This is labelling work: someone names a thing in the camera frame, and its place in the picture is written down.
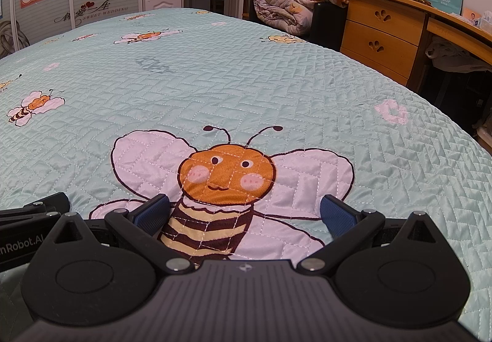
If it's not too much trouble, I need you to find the white plastic bag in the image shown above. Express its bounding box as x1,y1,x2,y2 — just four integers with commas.
425,36,475,71

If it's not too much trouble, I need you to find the wardrobe with sliding doors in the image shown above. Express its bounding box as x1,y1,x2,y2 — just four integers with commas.
0,0,147,60

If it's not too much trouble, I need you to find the black chair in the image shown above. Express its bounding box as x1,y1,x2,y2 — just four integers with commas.
249,0,348,52

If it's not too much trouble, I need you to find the wooden desk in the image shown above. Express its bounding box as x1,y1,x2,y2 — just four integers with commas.
340,0,492,87

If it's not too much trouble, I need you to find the photo card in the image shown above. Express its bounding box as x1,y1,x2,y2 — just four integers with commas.
462,7,483,24

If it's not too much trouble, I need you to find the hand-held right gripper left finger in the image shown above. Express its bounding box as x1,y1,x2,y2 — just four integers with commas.
48,194,195,275

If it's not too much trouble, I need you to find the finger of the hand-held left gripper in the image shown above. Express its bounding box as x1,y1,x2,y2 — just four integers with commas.
0,192,70,217

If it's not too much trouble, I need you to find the bee print quilted bedspread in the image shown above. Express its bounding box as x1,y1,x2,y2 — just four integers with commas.
0,7,492,342

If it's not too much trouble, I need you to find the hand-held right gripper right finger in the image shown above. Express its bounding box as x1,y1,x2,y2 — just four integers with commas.
296,194,444,275

